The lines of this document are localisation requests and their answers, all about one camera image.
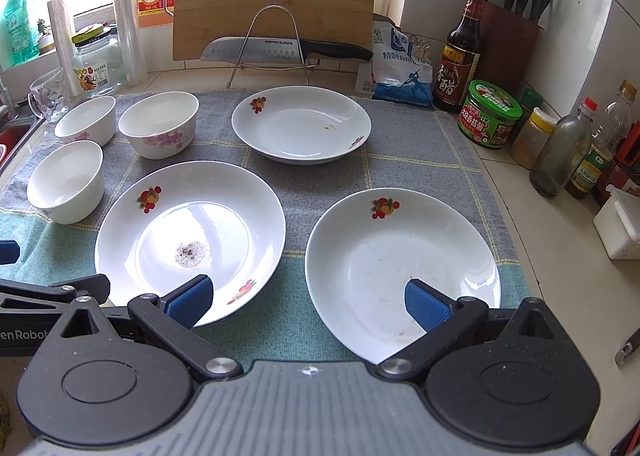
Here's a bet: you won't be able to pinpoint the white plate with stain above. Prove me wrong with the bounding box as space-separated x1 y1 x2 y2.
94 160 285 326

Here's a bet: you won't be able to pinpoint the white bowl pink flowers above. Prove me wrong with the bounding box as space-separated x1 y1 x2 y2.
118 91 200 160

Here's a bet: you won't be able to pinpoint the clear glass mug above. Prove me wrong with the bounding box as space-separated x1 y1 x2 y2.
27 67 70 124

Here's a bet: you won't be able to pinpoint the grey green checked cloth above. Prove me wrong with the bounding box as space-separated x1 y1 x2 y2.
1 90 529 364

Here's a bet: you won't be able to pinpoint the yellow spice jar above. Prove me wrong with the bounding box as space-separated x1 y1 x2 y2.
510 107 558 169

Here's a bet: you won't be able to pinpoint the white plastic seasoning box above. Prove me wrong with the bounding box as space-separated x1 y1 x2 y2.
593 184 640 260

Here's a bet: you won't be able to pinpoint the green dish soap bottle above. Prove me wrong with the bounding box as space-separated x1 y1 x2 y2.
3 0 39 65

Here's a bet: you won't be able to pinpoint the green lid sauce jar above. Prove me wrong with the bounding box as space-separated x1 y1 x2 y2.
458 80 523 150

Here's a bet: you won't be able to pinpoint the empty glass bottle red cap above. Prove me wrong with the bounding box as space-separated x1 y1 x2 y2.
529 98 598 198

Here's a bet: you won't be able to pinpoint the glass jar green lid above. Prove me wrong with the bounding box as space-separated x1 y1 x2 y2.
72 24 126 98

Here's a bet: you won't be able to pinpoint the small potted plant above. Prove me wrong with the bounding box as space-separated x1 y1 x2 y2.
37 18 55 55

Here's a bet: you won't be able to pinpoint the tall plastic wrap roll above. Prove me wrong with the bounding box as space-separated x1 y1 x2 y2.
113 0 148 86

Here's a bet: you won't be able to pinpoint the short plastic wrap roll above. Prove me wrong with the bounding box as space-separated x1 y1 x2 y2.
47 0 84 98

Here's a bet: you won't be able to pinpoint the oil bottle yellow label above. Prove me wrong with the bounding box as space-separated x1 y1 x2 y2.
565 79 638 199

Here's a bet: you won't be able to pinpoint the white blue salt bag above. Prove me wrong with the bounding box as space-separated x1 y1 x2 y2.
356 20 433 107

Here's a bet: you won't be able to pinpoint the dark vinegar bottle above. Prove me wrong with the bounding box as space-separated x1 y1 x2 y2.
432 0 485 112

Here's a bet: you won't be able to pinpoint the dark red knife block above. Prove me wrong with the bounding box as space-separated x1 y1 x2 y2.
476 0 551 95

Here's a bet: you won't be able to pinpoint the metal wire board stand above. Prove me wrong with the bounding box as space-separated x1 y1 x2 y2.
226 4 319 89

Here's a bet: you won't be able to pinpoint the santoku knife black handle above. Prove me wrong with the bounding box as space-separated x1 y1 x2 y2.
200 37 372 64

